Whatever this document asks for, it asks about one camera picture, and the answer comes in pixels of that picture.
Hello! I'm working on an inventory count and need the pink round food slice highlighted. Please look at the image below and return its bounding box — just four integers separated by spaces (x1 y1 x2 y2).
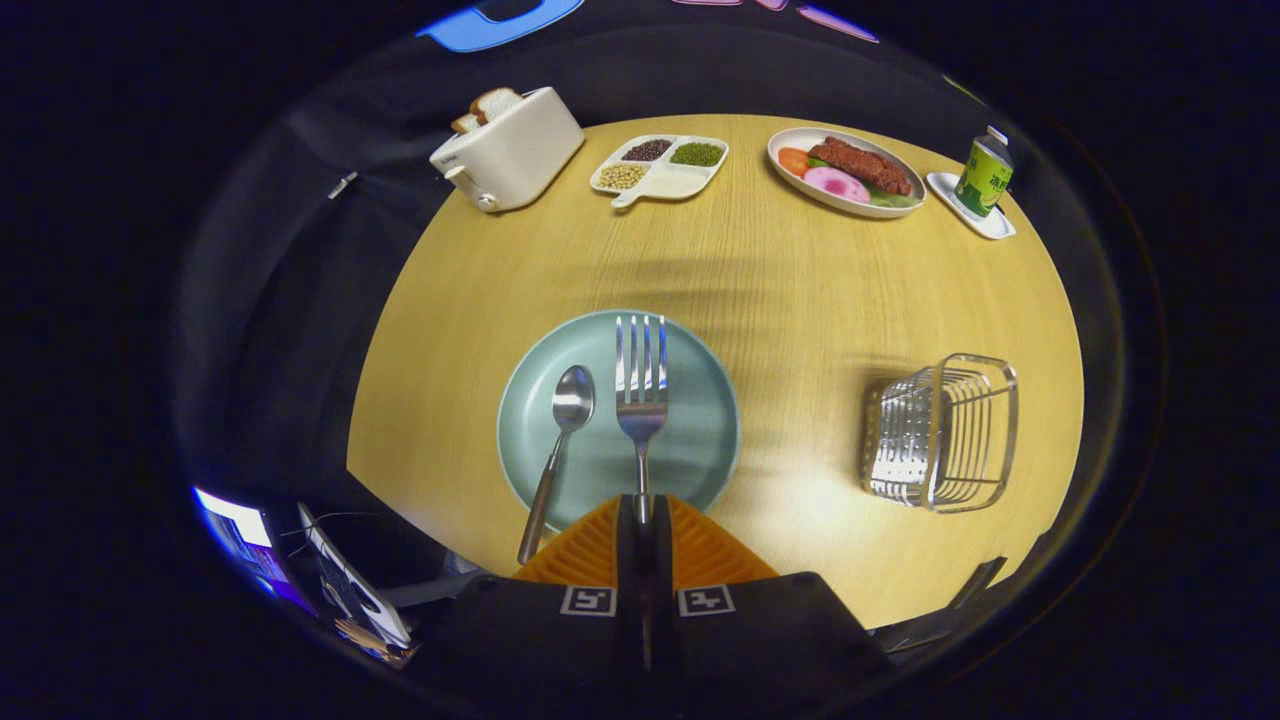
803 166 872 205

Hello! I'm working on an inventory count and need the white oval food plate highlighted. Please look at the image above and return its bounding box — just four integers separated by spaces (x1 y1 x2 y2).
767 127 927 219

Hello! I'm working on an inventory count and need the brown fried meat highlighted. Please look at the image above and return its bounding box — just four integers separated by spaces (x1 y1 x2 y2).
806 136 914 197

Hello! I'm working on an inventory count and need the glowing monitor screen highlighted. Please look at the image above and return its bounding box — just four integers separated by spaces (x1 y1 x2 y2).
192 486 301 601

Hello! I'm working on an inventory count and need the green drink bottle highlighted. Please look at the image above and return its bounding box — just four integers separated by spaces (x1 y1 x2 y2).
953 126 1015 218

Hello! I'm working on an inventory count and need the white square coaster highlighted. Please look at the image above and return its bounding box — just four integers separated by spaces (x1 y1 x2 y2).
926 171 1017 241

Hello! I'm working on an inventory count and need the white divided tray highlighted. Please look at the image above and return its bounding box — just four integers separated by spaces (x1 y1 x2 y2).
589 134 730 209

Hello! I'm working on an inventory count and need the white toaster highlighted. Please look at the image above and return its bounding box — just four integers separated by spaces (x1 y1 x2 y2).
429 86 586 214

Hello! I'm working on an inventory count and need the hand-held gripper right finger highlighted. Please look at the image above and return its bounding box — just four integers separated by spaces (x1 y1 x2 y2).
647 494 893 701

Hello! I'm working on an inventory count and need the metal wire cutlery basket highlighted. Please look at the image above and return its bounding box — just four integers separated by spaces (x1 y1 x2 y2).
861 353 1020 514

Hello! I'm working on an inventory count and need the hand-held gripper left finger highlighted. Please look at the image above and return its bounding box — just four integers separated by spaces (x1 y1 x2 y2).
420 493 647 701

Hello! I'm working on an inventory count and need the metal spoon wooden handle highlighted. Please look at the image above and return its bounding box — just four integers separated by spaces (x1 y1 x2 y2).
516 365 597 566

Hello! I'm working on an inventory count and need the teal round plate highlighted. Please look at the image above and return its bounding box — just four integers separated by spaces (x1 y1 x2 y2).
497 309 742 533

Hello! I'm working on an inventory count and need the metal fork wooden handle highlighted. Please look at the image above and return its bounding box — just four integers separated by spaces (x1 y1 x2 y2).
614 315 670 526

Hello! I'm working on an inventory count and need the large toast bread slice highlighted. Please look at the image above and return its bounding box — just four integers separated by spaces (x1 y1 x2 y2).
470 87 524 125

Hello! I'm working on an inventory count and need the white thin panel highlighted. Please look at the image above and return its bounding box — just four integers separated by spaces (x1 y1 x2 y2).
297 503 413 651

